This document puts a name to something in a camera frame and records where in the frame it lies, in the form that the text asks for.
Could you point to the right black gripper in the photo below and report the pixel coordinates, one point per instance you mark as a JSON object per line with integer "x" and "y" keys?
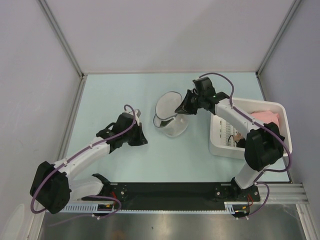
{"x": 185, "y": 107}

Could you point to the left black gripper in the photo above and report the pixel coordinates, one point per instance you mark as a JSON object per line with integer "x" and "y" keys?
{"x": 141, "y": 139}

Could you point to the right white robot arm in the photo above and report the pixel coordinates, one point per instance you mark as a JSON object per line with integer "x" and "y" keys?
{"x": 264, "y": 145}

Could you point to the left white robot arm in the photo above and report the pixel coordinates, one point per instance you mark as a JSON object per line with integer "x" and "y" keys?
{"x": 54, "y": 184}

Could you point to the black garment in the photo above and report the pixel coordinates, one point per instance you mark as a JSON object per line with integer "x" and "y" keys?
{"x": 241, "y": 143}

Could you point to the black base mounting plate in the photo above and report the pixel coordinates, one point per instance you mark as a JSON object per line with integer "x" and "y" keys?
{"x": 179, "y": 193}

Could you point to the pink garment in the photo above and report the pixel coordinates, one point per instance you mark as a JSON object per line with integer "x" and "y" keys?
{"x": 266, "y": 117}

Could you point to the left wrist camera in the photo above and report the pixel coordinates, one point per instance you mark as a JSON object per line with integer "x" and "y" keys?
{"x": 137, "y": 114}

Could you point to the white slotted cable duct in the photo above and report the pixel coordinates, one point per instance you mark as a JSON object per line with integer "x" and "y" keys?
{"x": 108, "y": 207}

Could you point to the right aluminium frame post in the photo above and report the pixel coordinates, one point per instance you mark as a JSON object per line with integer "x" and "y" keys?
{"x": 289, "y": 16}

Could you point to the aluminium frame post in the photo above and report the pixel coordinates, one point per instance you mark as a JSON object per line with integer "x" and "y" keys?
{"x": 289, "y": 16}
{"x": 48, "y": 13}

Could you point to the left aluminium frame post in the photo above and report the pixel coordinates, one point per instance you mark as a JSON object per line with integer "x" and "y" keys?
{"x": 48, "y": 13}

